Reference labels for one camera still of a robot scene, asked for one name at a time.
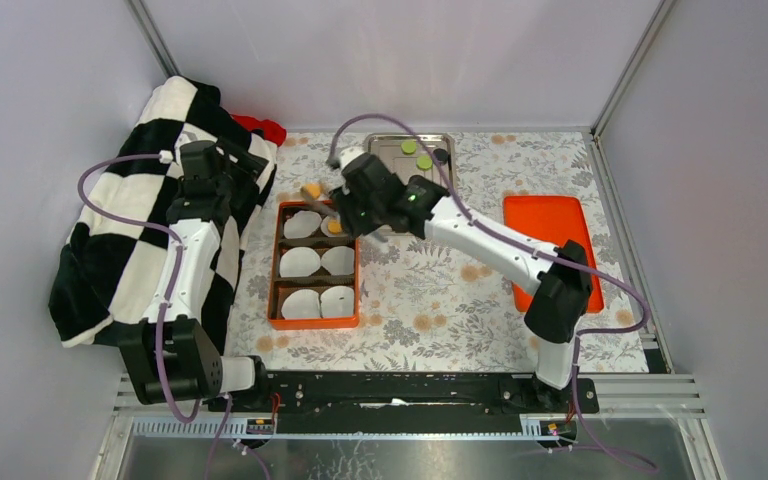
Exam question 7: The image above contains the yellow cookie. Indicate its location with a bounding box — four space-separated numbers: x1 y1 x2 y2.
325 219 343 236
305 183 322 199

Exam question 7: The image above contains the black white checkered blanket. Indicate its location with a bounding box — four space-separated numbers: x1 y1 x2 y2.
48 76 279 351

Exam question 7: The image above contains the white paper cookie liner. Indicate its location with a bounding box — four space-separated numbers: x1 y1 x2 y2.
320 216 346 238
283 210 322 239
320 285 355 318
280 289 321 320
279 247 321 278
321 246 356 276

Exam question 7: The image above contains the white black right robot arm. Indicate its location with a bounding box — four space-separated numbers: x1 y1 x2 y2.
327 147 593 412

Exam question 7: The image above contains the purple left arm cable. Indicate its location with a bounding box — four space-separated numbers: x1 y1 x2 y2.
77 153 273 480

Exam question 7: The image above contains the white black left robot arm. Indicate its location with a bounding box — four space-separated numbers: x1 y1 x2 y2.
118 139 271 411

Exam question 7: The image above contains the green cookie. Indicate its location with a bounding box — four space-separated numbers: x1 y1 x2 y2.
400 140 418 155
416 155 434 171

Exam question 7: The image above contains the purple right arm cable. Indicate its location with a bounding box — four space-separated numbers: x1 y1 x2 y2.
326 113 660 478

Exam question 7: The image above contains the black cookie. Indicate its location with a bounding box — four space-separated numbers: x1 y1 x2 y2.
433 148 451 165

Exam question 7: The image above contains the stainless steel tray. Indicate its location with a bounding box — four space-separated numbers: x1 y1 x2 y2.
363 132 457 236

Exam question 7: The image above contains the red cloth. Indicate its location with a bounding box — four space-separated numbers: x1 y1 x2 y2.
231 114 287 147

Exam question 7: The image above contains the orange cookie box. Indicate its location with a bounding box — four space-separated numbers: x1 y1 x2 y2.
267 201 360 331

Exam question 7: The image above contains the orange box lid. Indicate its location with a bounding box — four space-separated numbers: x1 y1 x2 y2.
502 194 605 315

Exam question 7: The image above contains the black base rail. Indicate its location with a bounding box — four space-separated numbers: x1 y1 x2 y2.
230 370 600 434

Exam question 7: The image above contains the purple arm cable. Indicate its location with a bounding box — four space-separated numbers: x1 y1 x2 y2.
77 153 273 480
326 113 660 478

